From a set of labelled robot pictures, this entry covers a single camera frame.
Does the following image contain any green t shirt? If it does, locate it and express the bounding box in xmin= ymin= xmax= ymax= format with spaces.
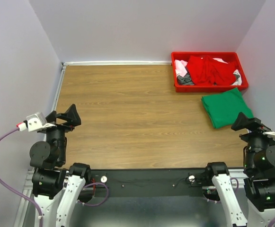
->
xmin=201 ymin=88 xmax=254 ymax=129

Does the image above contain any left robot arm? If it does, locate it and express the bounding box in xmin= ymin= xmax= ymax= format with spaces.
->
xmin=27 ymin=104 xmax=91 ymax=227

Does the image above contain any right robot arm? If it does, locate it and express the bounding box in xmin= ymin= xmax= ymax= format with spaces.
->
xmin=204 ymin=112 xmax=275 ymax=227

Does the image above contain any red t shirt in bin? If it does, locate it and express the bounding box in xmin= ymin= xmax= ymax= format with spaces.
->
xmin=187 ymin=55 xmax=237 ymax=86

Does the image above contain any red plastic bin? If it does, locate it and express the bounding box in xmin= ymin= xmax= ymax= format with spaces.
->
xmin=171 ymin=52 xmax=248 ymax=93

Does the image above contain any grey t shirt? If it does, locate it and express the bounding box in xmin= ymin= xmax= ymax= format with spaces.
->
xmin=177 ymin=73 xmax=195 ymax=86

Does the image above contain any white pink t shirt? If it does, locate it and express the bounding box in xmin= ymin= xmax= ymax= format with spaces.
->
xmin=174 ymin=60 xmax=187 ymax=76

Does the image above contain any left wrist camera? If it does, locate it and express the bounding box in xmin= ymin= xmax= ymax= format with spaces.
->
xmin=17 ymin=112 xmax=55 ymax=132

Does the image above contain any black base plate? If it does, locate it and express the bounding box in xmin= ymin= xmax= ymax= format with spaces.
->
xmin=91 ymin=168 xmax=208 ymax=198

